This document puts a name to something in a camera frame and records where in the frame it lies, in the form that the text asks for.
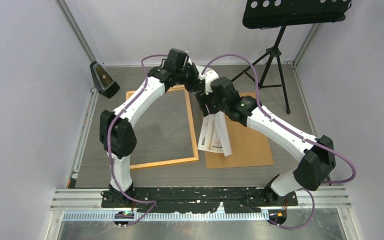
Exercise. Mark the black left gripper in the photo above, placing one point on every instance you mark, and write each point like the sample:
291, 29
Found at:
196, 85

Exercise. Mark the illustrated photo print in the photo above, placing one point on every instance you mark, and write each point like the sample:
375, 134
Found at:
214, 136

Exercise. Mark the orange wooden picture frame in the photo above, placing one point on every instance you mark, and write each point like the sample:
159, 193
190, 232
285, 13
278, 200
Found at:
162, 129

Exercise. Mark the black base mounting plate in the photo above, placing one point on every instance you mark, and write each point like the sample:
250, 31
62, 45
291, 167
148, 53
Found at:
196, 200

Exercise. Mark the brown backing board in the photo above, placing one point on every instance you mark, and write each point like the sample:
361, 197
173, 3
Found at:
249, 148

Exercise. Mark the black music stand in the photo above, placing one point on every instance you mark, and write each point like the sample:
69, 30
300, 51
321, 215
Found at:
272, 14

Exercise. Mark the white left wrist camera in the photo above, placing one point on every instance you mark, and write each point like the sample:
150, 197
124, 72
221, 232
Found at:
207, 75

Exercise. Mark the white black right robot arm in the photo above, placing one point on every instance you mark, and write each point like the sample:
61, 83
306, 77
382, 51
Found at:
314, 155

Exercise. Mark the aluminium rail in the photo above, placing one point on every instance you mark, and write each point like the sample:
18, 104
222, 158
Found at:
90, 198

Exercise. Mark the black metronome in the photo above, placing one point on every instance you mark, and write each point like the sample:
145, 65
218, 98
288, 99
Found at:
103, 82

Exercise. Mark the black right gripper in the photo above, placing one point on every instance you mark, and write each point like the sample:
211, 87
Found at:
203, 99

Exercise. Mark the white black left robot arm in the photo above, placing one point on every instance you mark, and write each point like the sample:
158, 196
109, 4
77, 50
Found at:
117, 126

